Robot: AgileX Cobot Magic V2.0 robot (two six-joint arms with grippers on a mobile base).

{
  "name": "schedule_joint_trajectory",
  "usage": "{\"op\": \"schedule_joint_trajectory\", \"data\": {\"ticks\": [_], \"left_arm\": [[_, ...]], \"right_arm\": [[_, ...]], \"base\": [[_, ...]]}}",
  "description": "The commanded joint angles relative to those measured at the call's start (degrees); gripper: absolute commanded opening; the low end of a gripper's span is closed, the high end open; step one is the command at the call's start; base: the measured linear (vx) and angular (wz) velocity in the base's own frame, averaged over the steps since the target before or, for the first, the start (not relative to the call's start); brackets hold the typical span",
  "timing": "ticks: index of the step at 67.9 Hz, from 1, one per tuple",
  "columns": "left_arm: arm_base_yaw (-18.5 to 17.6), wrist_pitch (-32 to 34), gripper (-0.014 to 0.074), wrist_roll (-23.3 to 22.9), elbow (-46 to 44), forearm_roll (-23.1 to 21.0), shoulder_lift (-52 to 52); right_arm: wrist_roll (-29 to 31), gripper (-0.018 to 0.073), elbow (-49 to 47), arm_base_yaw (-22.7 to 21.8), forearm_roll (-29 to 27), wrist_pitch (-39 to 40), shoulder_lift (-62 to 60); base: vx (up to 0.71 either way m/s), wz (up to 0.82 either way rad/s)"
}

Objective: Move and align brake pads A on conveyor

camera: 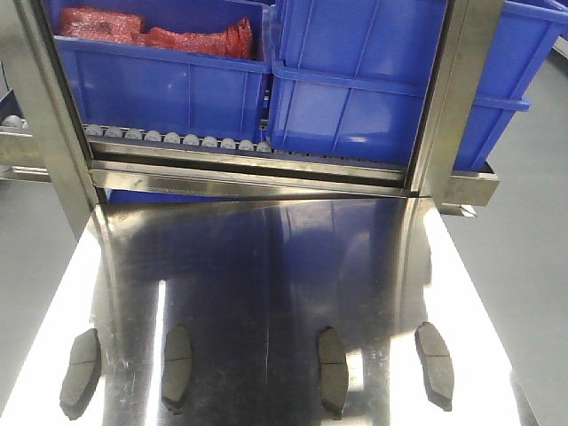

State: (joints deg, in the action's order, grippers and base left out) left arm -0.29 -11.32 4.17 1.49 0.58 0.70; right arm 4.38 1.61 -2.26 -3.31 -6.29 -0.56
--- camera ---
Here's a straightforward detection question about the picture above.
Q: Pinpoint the brake pad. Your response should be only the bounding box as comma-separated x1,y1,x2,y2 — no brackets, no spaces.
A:
59,328,102,421
161,324,193,414
317,327,349,419
414,321,454,412

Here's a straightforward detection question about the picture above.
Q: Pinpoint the grey roller conveyor track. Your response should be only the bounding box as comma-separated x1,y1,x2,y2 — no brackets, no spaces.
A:
0,114,272,154

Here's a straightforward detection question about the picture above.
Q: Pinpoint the right blue plastic bin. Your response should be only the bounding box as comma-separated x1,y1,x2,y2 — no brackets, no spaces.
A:
268,1,567,171

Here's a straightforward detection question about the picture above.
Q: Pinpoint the blue plastic bin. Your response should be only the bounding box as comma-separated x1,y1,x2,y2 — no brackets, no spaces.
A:
268,1,567,171
54,1,271,140

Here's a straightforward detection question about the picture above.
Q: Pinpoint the blue bin under table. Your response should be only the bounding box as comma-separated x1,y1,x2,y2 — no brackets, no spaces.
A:
108,189,232,204

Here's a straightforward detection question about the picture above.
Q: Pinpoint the left blue plastic bin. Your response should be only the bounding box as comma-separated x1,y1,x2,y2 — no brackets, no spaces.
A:
54,1,271,140

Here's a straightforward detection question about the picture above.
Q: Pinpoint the red bubble wrap bag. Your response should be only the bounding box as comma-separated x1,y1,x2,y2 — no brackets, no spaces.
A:
59,5,254,59

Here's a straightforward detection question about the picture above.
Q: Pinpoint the stainless steel rack frame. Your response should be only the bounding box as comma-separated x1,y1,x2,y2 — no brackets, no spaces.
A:
1,1,503,234

